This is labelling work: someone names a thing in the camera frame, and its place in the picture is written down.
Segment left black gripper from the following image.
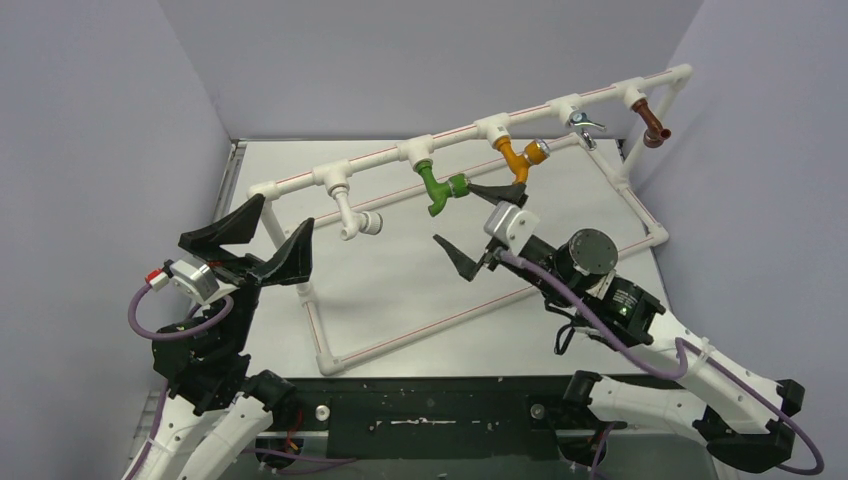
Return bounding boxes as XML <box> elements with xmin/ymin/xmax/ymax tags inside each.
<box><xmin>184</xmin><ymin>192</ymin><xmax>314</xmax><ymax>353</ymax></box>

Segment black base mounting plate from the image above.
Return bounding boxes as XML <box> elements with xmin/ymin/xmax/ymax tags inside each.
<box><xmin>247</xmin><ymin>375</ymin><xmax>604</xmax><ymax>467</ymax></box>

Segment white PVC pipe frame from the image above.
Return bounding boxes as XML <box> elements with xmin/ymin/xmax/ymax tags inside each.
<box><xmin>247</xmin><ymin>63</ymin><xmax>694</xmax><ymax>378</ymax></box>

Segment brown plastic faucet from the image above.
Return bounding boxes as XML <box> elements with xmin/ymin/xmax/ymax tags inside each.
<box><xmin>631</xmin><ymin>98</ymin><xmax>672</xmax><ymax>149</ymax></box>

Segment green plastic faucet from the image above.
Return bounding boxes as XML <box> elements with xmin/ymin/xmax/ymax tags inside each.
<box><xmin>414</xmin><ymin>160</ymin><xmax>470</xmax><ymax>217</ymax></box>

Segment white plastic faucet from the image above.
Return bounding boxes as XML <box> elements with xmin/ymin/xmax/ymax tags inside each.
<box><xmin>330</xmin><ymin>186</ymin><xmax>384</xmax><ymax>241</ymax></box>

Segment chrome metal faucet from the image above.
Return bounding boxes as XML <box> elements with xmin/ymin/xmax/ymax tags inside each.
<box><xmin>566</xmin><ymin>111</ymin><xmax>607</xmax><ymax>151</ymax></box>

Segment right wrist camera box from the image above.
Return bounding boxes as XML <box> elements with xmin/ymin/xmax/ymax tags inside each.
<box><xmin>483</xmin><ymin>201</ymin><xmax>540</xmax><ymax>254</ymax></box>

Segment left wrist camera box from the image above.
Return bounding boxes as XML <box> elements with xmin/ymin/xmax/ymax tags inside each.
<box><xmin>145</xmin><ymin>255</ymin><xmax>220</xmax><ymax>305</ymax></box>

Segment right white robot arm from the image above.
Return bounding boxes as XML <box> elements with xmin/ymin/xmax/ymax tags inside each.
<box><xmin>440</xmin><ymin>183</ymin><xmax>805</xmax><ymax>473</ymax></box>

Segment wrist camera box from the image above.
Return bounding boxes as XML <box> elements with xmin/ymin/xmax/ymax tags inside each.
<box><xmin>145</xmin><ymin>255</ymin><xmax>220</xmax><ymax>305</ymax></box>
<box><xmin>483</xmin><ymin>201</ymin><xmax>540</xmax><ymax>254</ymax></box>

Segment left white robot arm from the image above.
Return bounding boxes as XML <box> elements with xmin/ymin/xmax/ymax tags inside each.
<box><xmin>124</xmin><ymin>194</ymin><xmax>315</xmax><ymax>479</ymax></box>

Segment orange plastic faucet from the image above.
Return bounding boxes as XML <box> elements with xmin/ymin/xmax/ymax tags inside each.
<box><xmin>493</xmin><ymin>136</ymin><xmax>550</xmax><ymax>184</ymax></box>

